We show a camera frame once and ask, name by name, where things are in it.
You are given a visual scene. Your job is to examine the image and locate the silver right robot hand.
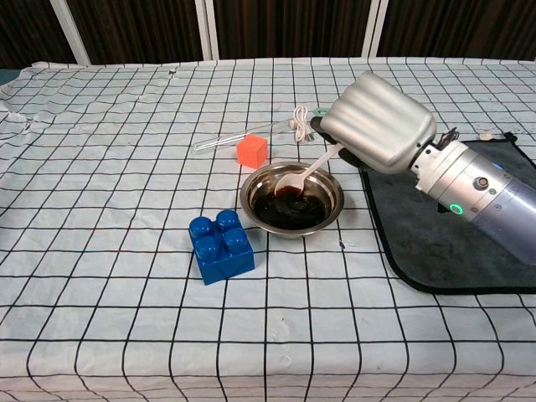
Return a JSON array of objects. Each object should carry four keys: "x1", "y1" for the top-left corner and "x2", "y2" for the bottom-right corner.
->
[{"x1": 309, "y1": 70, "x2": 438, "y2": 175}]

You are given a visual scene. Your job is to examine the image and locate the white plastic spoon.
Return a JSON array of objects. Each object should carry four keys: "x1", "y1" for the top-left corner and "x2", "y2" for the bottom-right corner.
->
[{"x1": 273, "y1": 143, "x2": 343, "y2": 198}]

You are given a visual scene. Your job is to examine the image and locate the stainless steel bowl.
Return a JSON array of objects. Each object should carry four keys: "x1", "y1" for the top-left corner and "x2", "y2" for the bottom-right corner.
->
[{"x1": 239, "y1": 161, "x2": 345, "y2": 239}]

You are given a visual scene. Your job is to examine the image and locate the black cloth mat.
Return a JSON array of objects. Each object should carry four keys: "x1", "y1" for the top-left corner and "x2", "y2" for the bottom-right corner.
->
[{"x1": 360, "y1": 131, "x2": 536, "y2": 296}]

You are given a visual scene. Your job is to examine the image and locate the orange cube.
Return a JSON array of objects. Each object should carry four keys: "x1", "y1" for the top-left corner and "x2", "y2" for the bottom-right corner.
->
[{"x1": 235, "y1": 133, "x2": 270, "y2": 170}]

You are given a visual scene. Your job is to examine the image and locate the clear glass test tube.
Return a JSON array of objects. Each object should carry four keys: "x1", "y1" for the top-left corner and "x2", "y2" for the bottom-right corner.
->
[{"x1": 193, "y1": 118, "x2": 295, "y2": 157}]

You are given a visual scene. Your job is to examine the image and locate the blue toy building brick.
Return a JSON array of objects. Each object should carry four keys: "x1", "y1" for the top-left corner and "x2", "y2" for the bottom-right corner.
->
[{"x1": 188, "y1": 209, "x2": 256, "y2": 286}]

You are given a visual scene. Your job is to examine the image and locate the white black-checked tablecloth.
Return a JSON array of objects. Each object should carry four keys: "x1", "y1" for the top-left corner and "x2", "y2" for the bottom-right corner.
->
[{"x1": 0, "y1": 55, "x2": 536, "y2": 402}]

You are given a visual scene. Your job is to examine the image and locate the white coiled usb cable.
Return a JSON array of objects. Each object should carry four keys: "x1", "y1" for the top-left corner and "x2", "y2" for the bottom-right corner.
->
[{"x1": 289, "y1": 105, "x2": 317, "y2": 145}]

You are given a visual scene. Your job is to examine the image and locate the white partition post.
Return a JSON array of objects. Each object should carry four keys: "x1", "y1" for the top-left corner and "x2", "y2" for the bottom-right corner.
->
[
  {"x1": 193, "y1": 0, "x2": 220, "y2": 60},
  {"x1": 358, "y1": 0, "x2": 389, "y2": 59},
  {"x1": 49, "y1": 0, "x2": 92, "y2": 66}
]

